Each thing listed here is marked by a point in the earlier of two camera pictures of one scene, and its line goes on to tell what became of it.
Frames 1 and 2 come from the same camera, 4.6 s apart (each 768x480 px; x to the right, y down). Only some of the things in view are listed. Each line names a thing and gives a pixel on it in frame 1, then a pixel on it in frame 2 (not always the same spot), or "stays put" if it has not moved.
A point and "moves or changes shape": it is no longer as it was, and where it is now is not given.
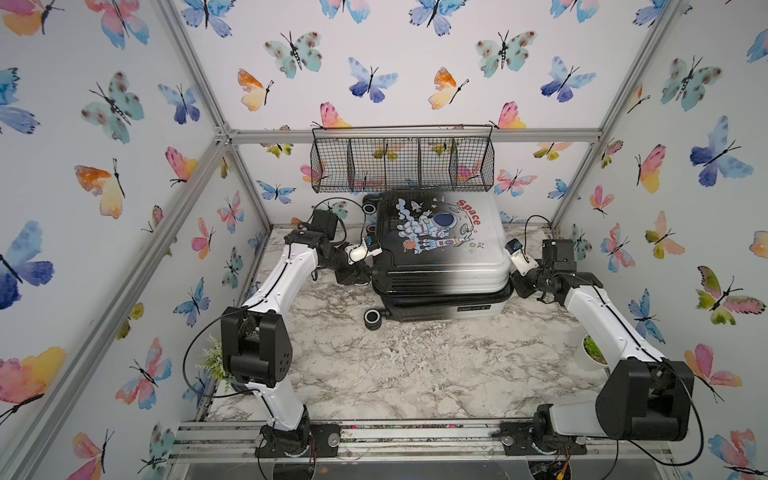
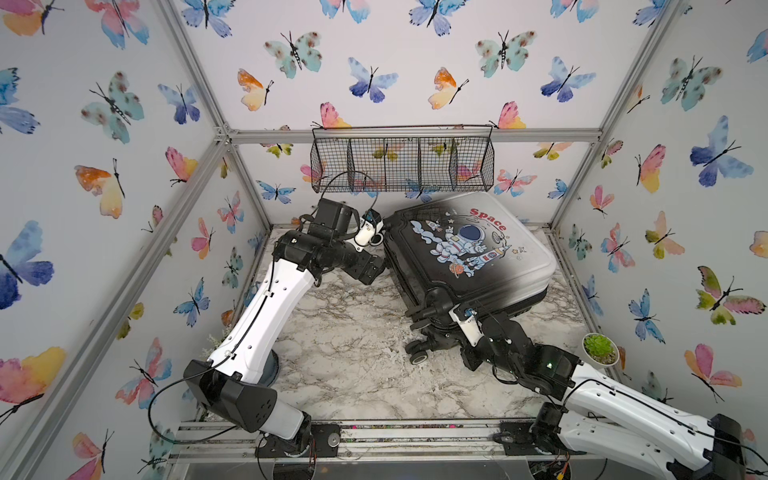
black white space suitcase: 443,256 moves or changes shape
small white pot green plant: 588,357 stays put
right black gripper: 521,289 -> 467,353
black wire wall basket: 432,157 stays put
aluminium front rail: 394,442 stays put
